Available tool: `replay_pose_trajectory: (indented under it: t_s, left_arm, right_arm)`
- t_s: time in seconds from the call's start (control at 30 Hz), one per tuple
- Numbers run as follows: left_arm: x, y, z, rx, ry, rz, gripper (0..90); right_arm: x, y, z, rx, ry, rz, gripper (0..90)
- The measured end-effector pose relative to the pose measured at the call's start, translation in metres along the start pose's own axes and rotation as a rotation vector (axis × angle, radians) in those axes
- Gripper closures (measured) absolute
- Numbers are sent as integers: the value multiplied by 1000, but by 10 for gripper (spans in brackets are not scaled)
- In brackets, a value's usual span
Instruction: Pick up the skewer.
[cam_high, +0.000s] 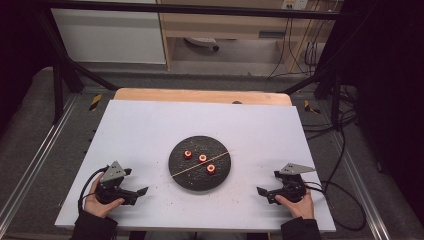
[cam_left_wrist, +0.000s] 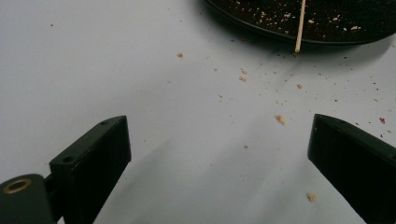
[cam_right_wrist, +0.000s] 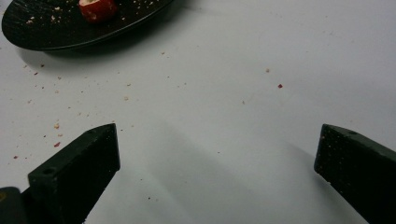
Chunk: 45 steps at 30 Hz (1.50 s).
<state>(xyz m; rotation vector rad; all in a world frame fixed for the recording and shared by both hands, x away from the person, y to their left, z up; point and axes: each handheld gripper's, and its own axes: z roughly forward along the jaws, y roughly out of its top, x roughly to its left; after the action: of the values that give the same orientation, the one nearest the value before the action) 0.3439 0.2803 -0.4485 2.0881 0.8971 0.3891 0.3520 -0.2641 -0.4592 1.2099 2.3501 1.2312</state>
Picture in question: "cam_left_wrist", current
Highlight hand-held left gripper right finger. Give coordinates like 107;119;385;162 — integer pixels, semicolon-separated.
307;113;396;224

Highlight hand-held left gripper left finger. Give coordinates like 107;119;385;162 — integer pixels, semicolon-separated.
49;115;132;224

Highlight round black plate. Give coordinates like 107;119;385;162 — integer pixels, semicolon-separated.
204;0;396;47

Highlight thin wooden skewer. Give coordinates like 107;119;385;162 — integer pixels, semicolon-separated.
294;0;307;54

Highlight scattered crumbs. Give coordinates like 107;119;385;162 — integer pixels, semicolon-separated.
49;21;396;203

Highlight white table board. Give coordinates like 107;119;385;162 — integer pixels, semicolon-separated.
0;0;396;224

